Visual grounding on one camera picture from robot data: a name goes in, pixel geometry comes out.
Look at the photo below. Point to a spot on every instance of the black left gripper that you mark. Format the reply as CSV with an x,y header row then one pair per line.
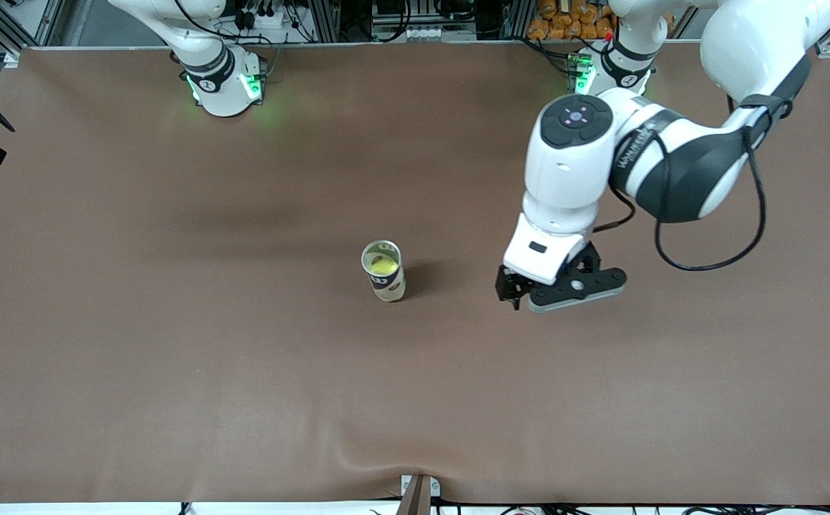
x,y
510,285

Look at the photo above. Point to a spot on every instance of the Wilson tennis ball can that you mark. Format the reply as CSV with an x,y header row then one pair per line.
x,y
388,285

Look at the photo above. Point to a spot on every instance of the yellow tennis ball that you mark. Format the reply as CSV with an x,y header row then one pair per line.
x,y
384,266

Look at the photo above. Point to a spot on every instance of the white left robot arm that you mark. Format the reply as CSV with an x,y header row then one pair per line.
x,y
601,150

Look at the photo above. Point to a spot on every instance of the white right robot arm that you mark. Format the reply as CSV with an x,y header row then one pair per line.
x,y
215,79

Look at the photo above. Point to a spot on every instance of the brown table mat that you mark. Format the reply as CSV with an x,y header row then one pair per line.
x,y
243,322

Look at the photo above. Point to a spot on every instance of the pile of orange objects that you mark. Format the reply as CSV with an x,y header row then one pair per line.
x,y
569,21

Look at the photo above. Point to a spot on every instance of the white power strip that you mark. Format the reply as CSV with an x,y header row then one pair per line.
x,y
261,16

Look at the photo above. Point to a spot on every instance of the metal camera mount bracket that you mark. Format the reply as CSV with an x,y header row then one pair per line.
x,y
418,493

